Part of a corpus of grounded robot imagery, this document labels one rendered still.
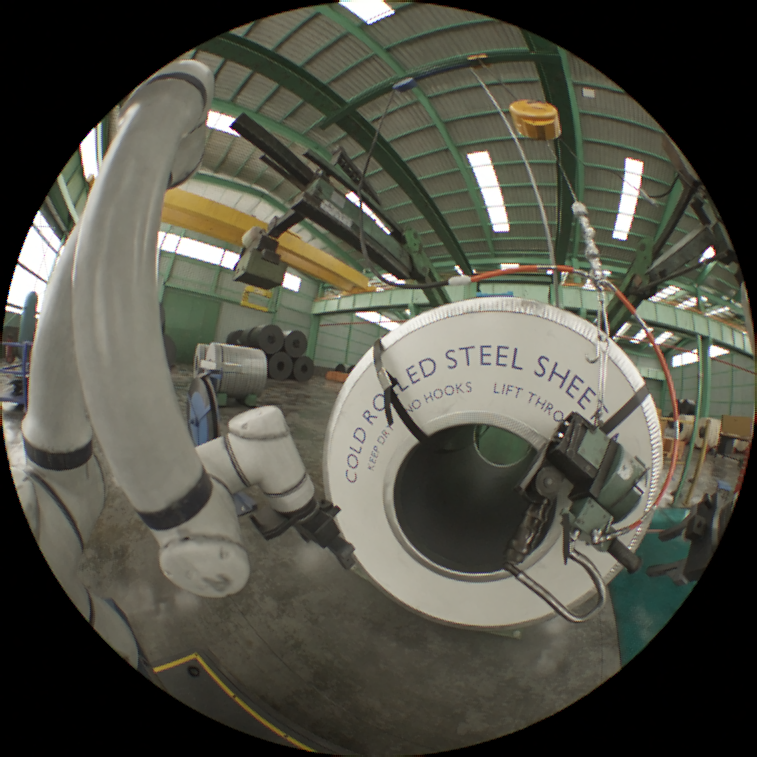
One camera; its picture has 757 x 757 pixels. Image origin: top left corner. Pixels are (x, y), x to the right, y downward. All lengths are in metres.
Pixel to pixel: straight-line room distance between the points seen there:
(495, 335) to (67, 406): 0.85
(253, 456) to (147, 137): 0.39
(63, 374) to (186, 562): 0.29
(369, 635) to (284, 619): 0.38
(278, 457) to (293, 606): 1.03
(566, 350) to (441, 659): 1.24
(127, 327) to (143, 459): 0.09
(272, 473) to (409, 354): 0.51
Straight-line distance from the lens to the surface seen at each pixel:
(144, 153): 0.27
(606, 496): 0.52
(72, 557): 0.44
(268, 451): 0.33
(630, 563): 0.63
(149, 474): 0.19
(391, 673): 1.17
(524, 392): 0.59
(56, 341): 0.40
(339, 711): 1.12
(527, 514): 0.51
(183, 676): 0.88
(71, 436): 0.43
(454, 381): 0.62
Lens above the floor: 1.11
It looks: 1 degrees down
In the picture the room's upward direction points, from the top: 8 degrees clockwise
